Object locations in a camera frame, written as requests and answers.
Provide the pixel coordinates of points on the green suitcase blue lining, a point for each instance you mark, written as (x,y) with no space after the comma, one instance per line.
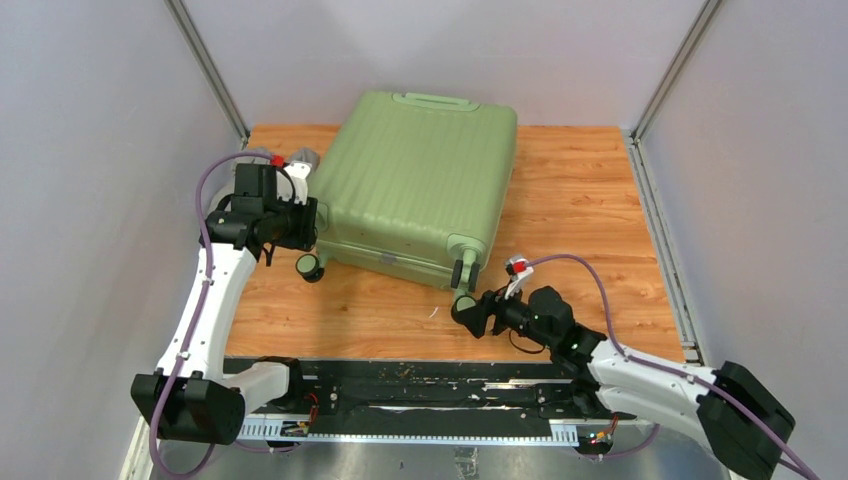
(412,182)

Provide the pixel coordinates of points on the green suitcase wheel middle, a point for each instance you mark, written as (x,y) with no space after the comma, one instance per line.
(465,276)

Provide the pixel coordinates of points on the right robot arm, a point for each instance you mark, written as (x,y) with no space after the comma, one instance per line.
(727,410)

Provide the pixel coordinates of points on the green suitcase wheel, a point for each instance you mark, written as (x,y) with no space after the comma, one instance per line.
(463,309)
(465,276)

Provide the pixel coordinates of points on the aluminium frame rail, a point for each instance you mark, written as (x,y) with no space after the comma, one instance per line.
(283,429)

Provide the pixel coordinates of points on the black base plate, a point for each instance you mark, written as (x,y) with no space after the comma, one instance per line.
(446,399)

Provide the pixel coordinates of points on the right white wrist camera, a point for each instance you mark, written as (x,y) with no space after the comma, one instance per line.
(519,269)

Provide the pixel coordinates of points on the green suitcase wheel lid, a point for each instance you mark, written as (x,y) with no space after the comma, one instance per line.
(309,266)

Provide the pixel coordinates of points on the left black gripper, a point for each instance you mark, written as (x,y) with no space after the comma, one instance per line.
(305,235)

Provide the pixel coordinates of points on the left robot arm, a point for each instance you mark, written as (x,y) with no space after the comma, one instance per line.
(205,331)

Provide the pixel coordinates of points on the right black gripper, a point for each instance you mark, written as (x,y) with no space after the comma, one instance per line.
(489,304)

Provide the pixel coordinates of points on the green suitcase wheel front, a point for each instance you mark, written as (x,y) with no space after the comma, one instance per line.
(463,309)

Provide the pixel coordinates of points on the crumpled grey-green cloth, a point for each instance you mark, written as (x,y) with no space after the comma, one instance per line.
(307,156)

